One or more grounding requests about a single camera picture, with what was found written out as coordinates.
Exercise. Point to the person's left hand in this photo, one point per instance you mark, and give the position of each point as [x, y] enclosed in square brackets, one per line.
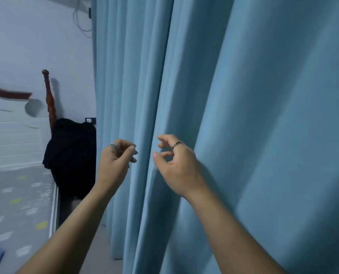
[113, 171]

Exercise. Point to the person's right hand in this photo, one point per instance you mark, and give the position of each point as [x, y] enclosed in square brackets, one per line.
[183, 171]

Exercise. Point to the white wooden bed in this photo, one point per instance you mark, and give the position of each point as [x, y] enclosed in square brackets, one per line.
[9, 139]

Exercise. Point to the person's right forearm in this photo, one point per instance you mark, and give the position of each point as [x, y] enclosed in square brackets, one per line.
[229, 236]

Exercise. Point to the person's left forearm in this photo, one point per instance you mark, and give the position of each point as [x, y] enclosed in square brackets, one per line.
[72, 236]

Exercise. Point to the black hanging garment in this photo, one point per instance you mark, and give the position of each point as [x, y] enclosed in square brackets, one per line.
[72, 156]

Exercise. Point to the grey crown print mattress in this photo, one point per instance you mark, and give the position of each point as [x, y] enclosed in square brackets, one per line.
[21, 196]

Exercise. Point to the black wall socket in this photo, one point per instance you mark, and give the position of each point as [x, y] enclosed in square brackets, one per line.
[90, 120]

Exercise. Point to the small black wall box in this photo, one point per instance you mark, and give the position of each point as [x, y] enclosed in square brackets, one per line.
[90, 12]

